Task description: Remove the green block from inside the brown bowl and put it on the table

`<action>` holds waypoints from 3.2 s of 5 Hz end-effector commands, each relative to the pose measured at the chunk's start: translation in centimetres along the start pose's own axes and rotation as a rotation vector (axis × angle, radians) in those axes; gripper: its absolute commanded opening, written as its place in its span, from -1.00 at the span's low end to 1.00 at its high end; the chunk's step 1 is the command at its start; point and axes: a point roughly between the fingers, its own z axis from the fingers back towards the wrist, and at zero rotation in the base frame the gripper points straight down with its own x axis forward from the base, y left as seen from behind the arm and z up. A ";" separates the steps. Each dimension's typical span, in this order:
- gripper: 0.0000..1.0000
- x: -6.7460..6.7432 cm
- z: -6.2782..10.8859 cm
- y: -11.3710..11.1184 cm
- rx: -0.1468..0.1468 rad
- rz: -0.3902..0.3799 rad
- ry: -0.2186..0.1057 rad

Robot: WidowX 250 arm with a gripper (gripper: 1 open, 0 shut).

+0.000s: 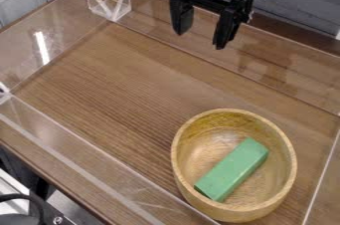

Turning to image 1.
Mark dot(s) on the green rectangular block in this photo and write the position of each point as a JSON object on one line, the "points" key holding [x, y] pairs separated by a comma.
{"points": [[218, 183]]}

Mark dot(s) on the brown wooden bowl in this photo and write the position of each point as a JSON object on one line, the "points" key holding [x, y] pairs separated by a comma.
{"points": [[202, 143]]}

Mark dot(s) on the clear acrylic corner bracket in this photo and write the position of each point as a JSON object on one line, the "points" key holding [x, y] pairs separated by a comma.
{"points": [[111, 9]]}

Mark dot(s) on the clear acrylic tray wall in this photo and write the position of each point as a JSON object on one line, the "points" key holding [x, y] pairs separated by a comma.
{"points": [[96, 92]]}

